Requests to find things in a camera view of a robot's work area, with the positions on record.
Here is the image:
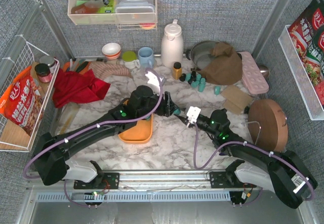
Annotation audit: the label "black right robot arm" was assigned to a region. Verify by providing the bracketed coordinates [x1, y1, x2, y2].
[174, 109, 318, 209]

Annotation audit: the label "brown cardboard sheet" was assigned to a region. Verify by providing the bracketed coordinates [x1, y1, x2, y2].
[221, 85, 253, 115]

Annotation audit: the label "clear plastic food containers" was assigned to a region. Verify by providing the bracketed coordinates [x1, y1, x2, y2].
[114, 0, 155, 24]

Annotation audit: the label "round wooden board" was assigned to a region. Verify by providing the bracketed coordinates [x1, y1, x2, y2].
[248, 99, 288, 152]

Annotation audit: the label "blue mug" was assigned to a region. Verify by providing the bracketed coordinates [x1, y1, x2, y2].
[138, 47, 155, 68]

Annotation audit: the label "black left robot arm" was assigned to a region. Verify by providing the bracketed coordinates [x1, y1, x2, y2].
[33, 86, 178, 185]

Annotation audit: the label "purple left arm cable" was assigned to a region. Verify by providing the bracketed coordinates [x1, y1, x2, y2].
[22, 68, 164, 207]

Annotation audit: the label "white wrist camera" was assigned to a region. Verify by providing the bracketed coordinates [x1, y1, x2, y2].
[145, 68, 166, 95]
[186, 106, 201, 124]

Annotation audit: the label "striped pink cloth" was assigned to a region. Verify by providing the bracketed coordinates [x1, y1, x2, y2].
[89, 61, 132, 80]

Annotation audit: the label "green lidded cup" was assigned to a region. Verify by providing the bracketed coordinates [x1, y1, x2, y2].
[122, 51, 140, 69]

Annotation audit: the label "steel pot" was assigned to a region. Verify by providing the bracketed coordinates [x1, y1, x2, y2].
[185, 41, 219, 70]

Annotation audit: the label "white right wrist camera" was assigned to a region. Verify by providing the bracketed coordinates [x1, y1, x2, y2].
[186, 106, 201, 124]

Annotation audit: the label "brown cloth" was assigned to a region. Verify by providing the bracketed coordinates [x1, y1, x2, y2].
[199, 42, 242, 86]

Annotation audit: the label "red jam jar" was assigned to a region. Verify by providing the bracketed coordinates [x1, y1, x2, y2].
[34, 63, 52, 83]

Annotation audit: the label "yellow bottle black cap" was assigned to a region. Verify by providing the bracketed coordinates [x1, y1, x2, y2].
[172, 62, 182, 80]

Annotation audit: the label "orange snack bag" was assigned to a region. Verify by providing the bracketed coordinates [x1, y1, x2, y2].
[1, 66, 43, 136]

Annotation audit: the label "red noodle package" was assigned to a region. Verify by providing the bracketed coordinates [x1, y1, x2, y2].
[288, 0, 323, 105]

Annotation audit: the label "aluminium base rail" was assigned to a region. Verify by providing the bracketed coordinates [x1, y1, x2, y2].
[27, 169, 304, 191]

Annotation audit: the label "orange plastic storage basket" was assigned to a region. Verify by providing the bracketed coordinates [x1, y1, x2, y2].
[118, 116, 153, 144]

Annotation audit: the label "pink ice cube tray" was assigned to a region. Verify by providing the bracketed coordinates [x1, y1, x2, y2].
[239, 51, 269, 95]

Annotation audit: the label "white wire wall basket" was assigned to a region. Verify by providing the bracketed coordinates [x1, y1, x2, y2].
[1, 35, 60, 152]

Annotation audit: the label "cream wall rack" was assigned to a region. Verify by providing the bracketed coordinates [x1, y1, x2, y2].
[67, 0, 157, 30]

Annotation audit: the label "white thermos jug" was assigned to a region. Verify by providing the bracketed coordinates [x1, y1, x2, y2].
[161, 19, 184, 68]

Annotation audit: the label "white side wall rack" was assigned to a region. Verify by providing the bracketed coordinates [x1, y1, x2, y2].
[278, 25, 323, 121]

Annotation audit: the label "green capsule with number 3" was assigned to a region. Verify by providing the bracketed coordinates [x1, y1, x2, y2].
[214, 86, 221, 95]

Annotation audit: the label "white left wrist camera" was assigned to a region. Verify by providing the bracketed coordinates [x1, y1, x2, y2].
[145, 68, 166, 95]

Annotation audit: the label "white orange striped bowl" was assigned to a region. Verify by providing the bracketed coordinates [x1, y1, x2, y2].
[102, 43, 121, 60]

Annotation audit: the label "red cloth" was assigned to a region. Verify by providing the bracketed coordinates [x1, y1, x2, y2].
[52, 69, 110, 108]

